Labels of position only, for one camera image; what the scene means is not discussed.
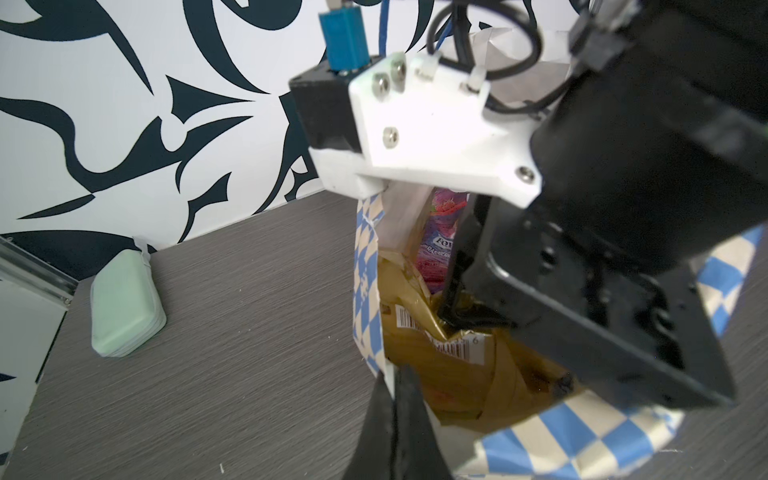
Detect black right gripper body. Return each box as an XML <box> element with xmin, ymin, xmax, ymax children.
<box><xmin>438</xmin><ymin>1</ymin><xmax>767</xmax><ymax>410</ymax></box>

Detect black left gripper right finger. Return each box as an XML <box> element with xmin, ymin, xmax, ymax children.
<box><xmin>392</xmin><ymin>366</ymin><xmax>453</xmax><ymax>480</ymax></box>

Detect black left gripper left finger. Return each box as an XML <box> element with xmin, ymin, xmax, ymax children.
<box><xmin>342</xmin><ymin>372</ymin><xmax>397</xmax><ymax>480</ymax></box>

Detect gold fruit gummy bag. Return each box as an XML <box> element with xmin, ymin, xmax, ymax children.
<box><xmin>377</xmin><ymin>251</ymin><xmax>583</xmax><ymax>433</ymax></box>

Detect checkered paper bag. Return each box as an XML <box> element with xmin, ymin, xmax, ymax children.
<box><xmin>352</xmin><ymin>26</ymin><xmax>768</xmax><ymax>480</ymax></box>

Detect purple candy bag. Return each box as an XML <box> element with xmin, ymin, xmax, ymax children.
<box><xmin>415</xmin><ymin>188</ymin><xmax>469</xmax><ymax>294</ymax></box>

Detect aluminium cage frame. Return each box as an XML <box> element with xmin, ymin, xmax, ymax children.
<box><xmin>1</xmin><ymin>237</ymin><xmax>78</xmax><ymax>309</ymax></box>

